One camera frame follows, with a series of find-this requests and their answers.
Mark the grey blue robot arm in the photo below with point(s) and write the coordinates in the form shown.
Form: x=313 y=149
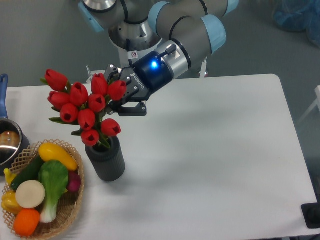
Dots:
x=191 y=30

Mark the yellow squash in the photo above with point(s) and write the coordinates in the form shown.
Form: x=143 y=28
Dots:
x=49 y=151

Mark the purple red radish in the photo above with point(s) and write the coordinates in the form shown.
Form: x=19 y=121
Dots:
x=74 y=182

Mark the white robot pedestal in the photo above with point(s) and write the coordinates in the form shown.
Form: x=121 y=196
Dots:
x=130 y=33

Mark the red tulip bouquet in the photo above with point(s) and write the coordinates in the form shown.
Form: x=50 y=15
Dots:
x=76 y=106

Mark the blue plastic bag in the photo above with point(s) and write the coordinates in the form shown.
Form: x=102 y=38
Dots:
x=299 y=16

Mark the yellow banana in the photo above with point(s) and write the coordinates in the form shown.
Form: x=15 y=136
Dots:
x=9 y=176

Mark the orange fruit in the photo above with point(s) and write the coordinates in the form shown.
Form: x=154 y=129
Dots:
x=26 y=222

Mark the yellow bell pepper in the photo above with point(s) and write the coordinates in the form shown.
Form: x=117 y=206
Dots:
x=9 y=203

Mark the green cucumber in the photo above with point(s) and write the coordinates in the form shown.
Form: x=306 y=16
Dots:
x=30 y=172

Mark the black device at edge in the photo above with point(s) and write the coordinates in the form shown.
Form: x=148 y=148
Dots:
x=311 y=214

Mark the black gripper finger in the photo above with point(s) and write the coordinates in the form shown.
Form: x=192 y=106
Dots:
x=112 y=74
x=116 y=107

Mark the green bok choy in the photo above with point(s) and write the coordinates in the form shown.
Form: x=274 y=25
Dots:
x=54 y=177

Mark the white furniture piece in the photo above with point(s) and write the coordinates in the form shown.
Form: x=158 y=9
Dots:
x=315 y=104

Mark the white round radish slice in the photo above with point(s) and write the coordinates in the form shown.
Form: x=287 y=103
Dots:
x=30 y=194

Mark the dark grey ribbed vase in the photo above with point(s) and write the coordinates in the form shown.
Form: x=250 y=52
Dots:
x=109 y=163

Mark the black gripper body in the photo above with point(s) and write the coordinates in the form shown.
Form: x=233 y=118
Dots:
x=145 y=77

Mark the blue handled saucepan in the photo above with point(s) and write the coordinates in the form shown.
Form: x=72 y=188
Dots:
x=12 y=139

